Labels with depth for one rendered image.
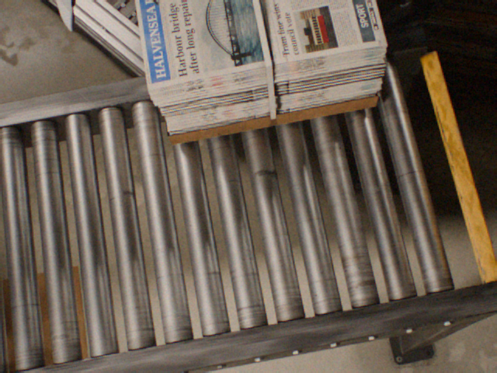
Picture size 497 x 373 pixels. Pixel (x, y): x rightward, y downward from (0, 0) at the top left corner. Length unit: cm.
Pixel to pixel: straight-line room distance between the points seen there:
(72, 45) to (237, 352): 142
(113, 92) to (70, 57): 101
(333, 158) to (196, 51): 33
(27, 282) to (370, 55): 70
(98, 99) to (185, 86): 31
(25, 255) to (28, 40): 123
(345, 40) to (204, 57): 22
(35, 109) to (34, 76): 98
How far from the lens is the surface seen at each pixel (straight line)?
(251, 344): 124
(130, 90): 139
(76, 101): 141
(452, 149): 132
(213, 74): 111
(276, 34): 114
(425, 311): 126
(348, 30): 114
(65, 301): 131
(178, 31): 116
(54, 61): 240
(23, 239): 135
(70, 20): 95
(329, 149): 131
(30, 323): 132
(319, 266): 125
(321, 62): 114
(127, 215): 131
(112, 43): 211
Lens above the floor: 203
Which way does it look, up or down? 73 degrees down
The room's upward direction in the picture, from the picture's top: 11 degrees counter-clockwise
